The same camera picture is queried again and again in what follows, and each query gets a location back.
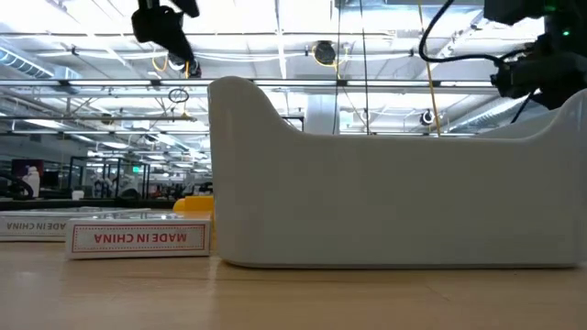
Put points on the red-printed playing card box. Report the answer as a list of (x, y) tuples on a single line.
[(137, 238)]

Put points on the white building column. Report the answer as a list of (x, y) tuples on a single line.
[(321, 114)]

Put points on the white plastic bottle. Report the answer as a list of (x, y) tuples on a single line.
[(31, 183)]

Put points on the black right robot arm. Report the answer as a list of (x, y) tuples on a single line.
[(513, 11)]

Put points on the short yellow toy brick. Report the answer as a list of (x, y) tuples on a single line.
[(197, 204)]

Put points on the white plastic bin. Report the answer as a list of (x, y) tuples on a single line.
[(390, 201)]

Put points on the black rack frame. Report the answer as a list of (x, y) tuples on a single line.
[(70, 176)]

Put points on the dark monitor screen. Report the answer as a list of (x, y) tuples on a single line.
[(20, 166)]

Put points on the blue-printed playing card box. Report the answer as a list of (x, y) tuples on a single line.
[(32, 227)]

